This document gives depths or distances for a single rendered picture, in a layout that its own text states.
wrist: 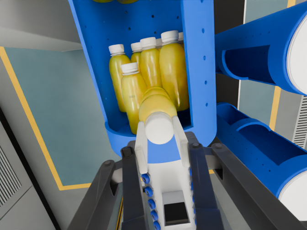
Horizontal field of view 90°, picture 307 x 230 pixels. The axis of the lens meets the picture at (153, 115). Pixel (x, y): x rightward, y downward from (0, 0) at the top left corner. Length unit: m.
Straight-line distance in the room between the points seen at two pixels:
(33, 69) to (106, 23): 1.40
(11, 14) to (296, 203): 1.29
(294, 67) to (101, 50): 0.53
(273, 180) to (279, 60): 0.49
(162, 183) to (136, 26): 0.64
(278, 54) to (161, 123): 0.48
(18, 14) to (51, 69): 0.94
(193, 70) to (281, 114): 1.85
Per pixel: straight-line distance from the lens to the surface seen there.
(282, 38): 0.61
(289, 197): 0.87
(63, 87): 1.72
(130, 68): 0.37
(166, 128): 0.20
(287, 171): 0.83
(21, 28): 0.83
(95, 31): 0.46
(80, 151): 1.94
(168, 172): 0.74
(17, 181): 2.20
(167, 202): 0.78
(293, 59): 0.59
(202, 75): 0.29
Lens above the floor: 1.48
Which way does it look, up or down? 70 degrees down
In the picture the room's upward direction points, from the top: 177 degrees clockwise
